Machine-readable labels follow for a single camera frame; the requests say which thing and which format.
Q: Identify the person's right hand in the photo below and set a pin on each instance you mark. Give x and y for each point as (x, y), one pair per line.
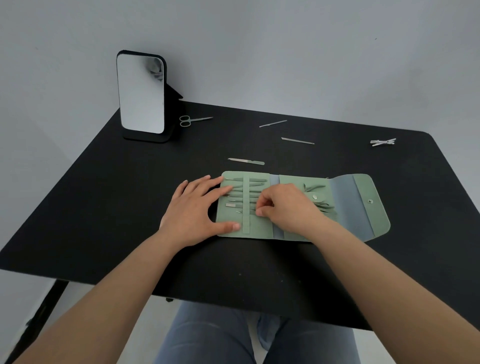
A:
(290, 210)

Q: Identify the person's left hand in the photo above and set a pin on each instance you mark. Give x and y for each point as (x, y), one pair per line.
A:
(191, 215)

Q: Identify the person's left little finger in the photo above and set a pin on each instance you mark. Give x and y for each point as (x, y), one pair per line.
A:
(181, 186)

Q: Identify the person's left thumb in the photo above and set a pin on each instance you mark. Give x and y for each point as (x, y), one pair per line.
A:
(226, 227)

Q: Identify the person's left middle finger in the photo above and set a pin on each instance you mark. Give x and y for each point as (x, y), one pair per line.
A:
(210, 184)

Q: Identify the person's right thumb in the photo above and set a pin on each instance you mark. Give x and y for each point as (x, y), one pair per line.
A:
(262, 212)

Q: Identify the green folding manicure case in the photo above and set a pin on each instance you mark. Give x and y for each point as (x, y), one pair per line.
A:
(348, 210)

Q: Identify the person's left forearm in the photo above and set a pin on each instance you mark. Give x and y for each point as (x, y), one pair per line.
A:
(108, 296)

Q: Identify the person's right forearm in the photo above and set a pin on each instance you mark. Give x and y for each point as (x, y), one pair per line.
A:
(390, 296)

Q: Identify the thin silver metal tool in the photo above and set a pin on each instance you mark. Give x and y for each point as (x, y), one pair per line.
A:
(298, 141)
(273, 123)

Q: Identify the black-framed standing mirror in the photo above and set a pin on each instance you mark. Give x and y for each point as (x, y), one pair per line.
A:
(140, 97)

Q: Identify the person's blue jeans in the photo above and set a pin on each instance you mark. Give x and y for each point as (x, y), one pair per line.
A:
(210, 337)

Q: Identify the black table leg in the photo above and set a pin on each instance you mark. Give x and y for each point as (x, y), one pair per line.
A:
(35, 322)

